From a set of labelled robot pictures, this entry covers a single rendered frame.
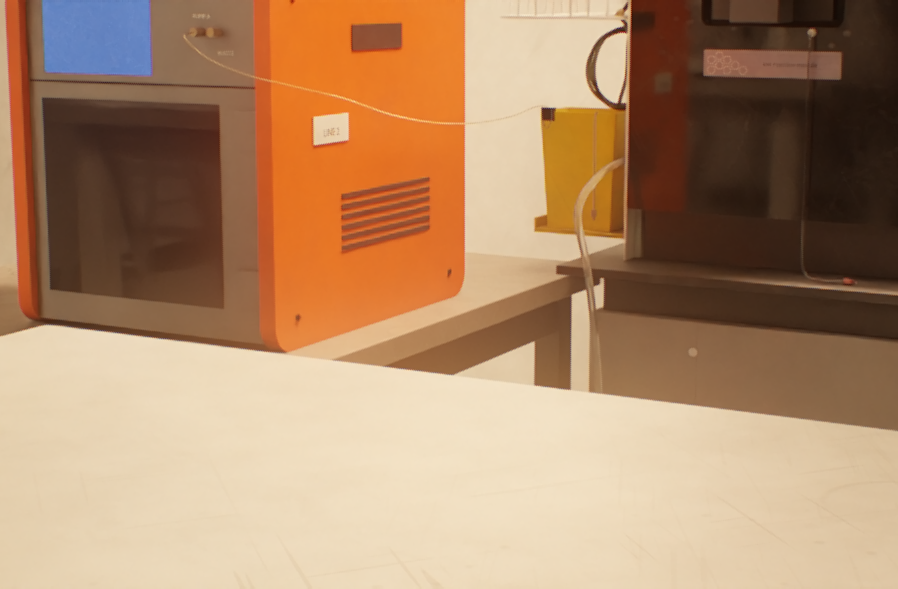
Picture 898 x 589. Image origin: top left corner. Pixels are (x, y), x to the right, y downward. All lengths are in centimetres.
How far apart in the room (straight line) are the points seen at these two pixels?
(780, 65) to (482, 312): 48
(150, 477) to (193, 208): 116
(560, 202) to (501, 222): 131
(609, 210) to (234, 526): 167
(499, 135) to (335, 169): 174
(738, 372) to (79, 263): 82
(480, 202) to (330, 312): 177
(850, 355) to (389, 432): 138
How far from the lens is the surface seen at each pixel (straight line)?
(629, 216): 226
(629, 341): 220
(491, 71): 360
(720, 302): 217
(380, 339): 189
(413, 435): 77
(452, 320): 202
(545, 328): 234
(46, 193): 200
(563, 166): 230
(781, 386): 214
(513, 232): 361
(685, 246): 226
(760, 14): 210
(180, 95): 186
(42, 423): 81
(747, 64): 218
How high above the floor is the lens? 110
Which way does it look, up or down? 10 degrees down
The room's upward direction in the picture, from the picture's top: straight up
